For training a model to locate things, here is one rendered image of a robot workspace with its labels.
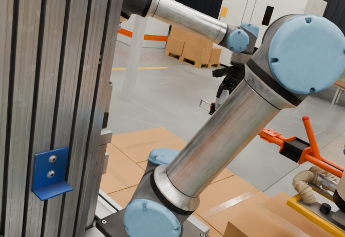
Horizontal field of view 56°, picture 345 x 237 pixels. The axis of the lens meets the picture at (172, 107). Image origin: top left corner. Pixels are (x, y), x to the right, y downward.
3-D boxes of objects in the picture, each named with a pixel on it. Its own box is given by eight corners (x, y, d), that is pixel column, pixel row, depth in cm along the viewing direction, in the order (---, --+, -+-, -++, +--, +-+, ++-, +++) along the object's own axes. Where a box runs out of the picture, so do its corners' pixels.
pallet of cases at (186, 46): (218, 67, 901) (228, 35, 872) (197, 68, 824) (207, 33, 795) (186, 55, 969) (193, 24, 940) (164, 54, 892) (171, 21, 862)
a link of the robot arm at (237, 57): (229, 49, 127) (242, 50, 133) (226, 60, 129) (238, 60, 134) (244, 54, 122) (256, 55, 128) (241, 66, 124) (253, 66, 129)
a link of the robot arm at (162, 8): (114, -35, 92) (257, 30, 106) (114, -33, 102) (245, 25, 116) (101, 5, 95) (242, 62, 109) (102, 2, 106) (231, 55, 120)
